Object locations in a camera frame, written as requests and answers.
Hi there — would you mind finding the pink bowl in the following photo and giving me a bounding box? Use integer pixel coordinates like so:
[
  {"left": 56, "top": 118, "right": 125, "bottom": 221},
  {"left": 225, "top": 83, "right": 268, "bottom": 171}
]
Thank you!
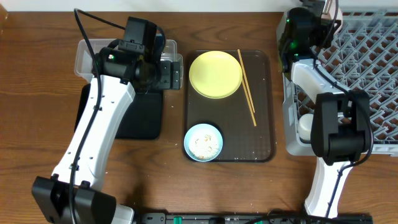
[{"left": 321, "top": 0, "right": 343, "bottom": 34}]

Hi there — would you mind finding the white cup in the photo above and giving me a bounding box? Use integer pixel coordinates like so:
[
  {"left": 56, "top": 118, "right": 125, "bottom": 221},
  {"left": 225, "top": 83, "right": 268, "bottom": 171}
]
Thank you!
[{"left": 297, "top": 114, "right": 313, "bottom": 143}]

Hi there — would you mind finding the black tray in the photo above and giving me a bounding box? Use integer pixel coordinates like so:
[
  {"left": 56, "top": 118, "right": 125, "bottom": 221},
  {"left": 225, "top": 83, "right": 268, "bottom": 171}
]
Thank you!
[{"left": 73, "top": 83, "right": 164, "bottom": 141}]

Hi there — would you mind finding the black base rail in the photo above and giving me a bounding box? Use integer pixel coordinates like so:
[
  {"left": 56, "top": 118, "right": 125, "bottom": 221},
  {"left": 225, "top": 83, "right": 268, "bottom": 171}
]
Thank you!
[{"left": 132, "top": 213, "right": 374, "bottom": 224}]

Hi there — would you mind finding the light blue bowl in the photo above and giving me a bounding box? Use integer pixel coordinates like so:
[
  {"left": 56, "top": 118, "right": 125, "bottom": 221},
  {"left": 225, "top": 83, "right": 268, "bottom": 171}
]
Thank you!
[{"left": 183, "top": 124, "right": 223, "bottom": 162}]

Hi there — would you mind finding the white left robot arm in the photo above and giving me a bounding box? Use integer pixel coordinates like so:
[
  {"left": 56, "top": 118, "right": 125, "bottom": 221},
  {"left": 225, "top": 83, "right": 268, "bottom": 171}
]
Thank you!
[{"left": 32, "top": 17, "right": 183, "bottom": 223}]

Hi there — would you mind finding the dark brown serving tray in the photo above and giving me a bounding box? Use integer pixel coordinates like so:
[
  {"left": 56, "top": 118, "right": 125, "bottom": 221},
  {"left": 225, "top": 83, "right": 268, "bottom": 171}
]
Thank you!
[{"left": 184, "top": 50, "right": 276, "bottom": 162}]

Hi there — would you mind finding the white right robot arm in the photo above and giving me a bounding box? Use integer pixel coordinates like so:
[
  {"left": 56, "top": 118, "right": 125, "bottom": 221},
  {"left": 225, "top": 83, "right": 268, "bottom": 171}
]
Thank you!
[{"left": 277, "top": 1, "right": 374, "bottom": 223}]

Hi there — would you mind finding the yellow plate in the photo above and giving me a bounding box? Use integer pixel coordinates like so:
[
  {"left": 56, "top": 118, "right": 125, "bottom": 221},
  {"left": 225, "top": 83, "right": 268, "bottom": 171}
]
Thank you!
[{"left": 189, "top": 51, "right": 243, "bottom": 99}]

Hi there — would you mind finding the grey dishwasher rack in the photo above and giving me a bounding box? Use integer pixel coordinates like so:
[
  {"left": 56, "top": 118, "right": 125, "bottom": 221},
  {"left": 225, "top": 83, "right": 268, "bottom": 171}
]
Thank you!
[{"left": 276, "top": 8, "right": 398, "bottom": 157}]

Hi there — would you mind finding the clear plastic bin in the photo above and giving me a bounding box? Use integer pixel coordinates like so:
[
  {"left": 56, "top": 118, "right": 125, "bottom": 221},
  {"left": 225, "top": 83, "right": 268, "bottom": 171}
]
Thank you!
[{"left": 74, "top": 39, "right": 183, "bottom": 87}]

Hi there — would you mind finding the rice and shell waste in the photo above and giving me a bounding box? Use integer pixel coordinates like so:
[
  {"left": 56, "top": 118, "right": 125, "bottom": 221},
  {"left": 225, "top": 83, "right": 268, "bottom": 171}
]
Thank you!
[{"left": 189, "top": 133, "right": 219, "bottom": 160}]

